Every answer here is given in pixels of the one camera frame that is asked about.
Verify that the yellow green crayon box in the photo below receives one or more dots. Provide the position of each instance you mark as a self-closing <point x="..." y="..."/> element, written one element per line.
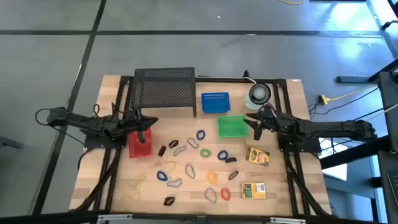
<point x="257" y="156"/>

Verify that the black perforated metal riser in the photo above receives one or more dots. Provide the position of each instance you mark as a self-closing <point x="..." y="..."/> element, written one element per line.
<point x="161" y="90"/>

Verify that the silver metal bracket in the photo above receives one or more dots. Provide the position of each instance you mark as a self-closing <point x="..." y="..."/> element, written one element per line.
<point x="115" y="217"/>
<point x="287" y="220"/>

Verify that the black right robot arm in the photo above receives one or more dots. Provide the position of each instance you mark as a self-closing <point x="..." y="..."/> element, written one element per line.
<point x="326" y="127"/>

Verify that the green plastic basket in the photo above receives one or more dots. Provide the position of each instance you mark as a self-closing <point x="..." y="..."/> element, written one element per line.
<point x="231" y="127"/>

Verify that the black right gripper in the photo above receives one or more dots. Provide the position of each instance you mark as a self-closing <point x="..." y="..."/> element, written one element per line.
<point x="270" y="119"/>

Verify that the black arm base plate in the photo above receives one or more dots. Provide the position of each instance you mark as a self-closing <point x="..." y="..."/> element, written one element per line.
<point x="93" y="143"/>
<point x="298" y="147"/>

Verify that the coloured rubber bands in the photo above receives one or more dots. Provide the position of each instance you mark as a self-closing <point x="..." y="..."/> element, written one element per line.
<point x="140" y="179"/>

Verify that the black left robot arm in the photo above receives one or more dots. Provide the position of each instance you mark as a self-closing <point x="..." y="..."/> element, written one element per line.
<point x="87" y="123"/>

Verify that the black camera rig beam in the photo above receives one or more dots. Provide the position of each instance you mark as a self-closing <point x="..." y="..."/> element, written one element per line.
<point x="46" y="217"/>

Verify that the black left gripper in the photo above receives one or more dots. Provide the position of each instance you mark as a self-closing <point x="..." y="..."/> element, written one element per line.
<point x="133" y="121"/>

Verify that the yellow crayon box with barcode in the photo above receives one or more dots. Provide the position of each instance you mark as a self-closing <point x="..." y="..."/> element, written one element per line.
<point x="253" y="190"/>

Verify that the tan rubber band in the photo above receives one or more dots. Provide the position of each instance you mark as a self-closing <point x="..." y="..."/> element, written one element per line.
<point x="175" y="166"/>
<point x="136" y="196"/>
<point x="281" y="178"/>

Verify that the red plastic basket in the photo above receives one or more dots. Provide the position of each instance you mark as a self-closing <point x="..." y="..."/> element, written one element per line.
<point x="135" y="149"/>

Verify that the blue plastic basket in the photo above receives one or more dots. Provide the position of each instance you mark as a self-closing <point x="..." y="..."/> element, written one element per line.
<point x="214" y="105"/>

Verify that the black desk foot bar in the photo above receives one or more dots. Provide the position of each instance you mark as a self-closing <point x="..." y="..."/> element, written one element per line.
<point x="351" y="154"/>
<point x="351" y="79"/>

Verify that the grey chair base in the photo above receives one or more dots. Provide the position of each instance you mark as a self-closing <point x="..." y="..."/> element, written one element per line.
<point x="9" y="143"/>

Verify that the grey rubber band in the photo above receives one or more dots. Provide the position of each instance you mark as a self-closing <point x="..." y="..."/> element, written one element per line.
<point x="174" y="153"/>
<point x="187" y="141"/>

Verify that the black side desk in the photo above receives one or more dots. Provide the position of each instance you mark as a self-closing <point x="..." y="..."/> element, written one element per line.
<point x="388" y="93"/>

